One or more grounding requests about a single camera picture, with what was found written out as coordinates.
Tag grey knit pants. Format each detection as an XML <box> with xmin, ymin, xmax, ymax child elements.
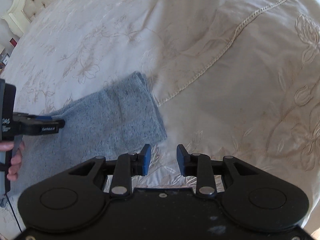
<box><xmin>9</xmin><ymin>72</ymin><xmax>167</xmax><ymax>196</ymax></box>

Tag person's left hand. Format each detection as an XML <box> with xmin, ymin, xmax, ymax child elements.
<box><xmin>1</xmin><ymin>141</ymin><xmax>25</xmax><ymax>181</ymax></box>

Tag cream nightstand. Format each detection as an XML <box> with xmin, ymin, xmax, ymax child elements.
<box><xmin>0</xmin><ymin>38</ymin><xmax>17</xmax><ymax>73</ymax></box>

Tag cream embroidered bedspread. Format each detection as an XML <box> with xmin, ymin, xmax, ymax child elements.
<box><xmin>2</xmin><ymin>0</ymin><xmax>319</xmax><ymax>232</ymax></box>

